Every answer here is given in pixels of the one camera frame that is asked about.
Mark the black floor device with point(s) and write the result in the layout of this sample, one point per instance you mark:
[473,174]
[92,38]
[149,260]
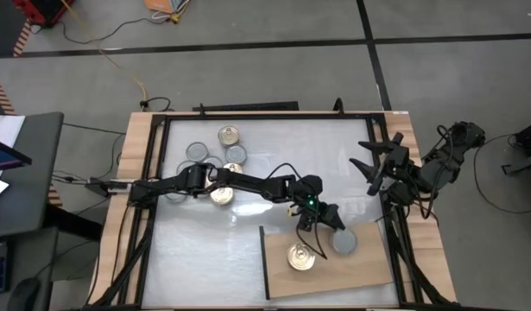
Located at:
[530,138]

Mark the yellow tape piece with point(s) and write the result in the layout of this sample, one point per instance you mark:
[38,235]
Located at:
[292,211]

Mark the black desk beam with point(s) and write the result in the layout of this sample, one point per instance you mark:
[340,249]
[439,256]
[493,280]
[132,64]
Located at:
[75,222]

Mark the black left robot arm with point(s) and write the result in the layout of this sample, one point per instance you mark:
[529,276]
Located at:
[248,183]

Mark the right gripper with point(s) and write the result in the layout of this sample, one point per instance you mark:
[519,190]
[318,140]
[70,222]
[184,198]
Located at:
[392,170]

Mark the flat black bar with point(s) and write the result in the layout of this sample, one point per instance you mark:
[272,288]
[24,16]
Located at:
[248,106]

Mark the black shelf side panel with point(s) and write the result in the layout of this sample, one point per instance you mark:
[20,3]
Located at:
[265,268]

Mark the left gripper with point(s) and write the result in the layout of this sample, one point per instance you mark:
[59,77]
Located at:
[308,205]

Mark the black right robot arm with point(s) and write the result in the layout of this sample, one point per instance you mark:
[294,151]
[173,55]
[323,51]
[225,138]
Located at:
[446,160]

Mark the orange pad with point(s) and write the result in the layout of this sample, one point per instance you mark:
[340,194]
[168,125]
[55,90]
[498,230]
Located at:
[159,5]

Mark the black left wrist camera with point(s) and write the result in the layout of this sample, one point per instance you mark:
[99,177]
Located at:
[311,185]

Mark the black metal table frame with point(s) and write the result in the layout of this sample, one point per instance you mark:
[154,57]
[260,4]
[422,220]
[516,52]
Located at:
[269,116]

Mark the red and black case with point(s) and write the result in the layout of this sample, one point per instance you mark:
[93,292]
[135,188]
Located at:
[40,10]

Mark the dark grey low desk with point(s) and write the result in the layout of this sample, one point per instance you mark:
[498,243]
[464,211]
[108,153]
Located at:
[32,259]

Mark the laptop with blue screen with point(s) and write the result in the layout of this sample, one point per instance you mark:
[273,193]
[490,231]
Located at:
[1,157]

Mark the wooden shelf board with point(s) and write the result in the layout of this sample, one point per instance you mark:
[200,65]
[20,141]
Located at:
[360,272]

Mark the black computer mouse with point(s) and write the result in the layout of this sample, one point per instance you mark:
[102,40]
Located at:
[25,296]

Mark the white paper sheet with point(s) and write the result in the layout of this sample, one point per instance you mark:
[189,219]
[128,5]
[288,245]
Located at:
[8,127]

